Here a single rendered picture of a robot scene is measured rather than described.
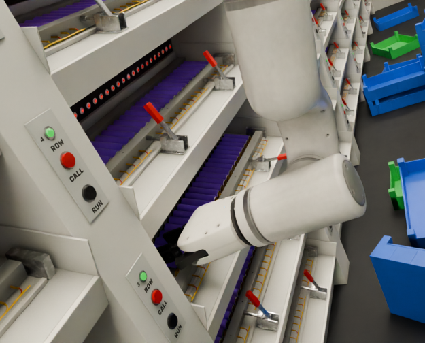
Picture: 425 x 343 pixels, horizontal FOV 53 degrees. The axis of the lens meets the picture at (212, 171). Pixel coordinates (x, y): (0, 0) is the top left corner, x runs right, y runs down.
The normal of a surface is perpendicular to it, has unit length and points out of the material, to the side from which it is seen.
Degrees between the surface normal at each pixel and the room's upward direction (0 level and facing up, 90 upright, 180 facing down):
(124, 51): 111
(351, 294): 0
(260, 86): 84
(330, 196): 66
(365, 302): 0
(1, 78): 90
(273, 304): 21
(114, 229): 90
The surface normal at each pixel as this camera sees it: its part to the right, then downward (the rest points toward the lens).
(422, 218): -0.50, -0.62
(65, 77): 0.94, 0.10
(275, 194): -0.64, -0.34
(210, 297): -0.09, -0.85
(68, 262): -0.33, 0.52
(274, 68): -0.15, 0.46
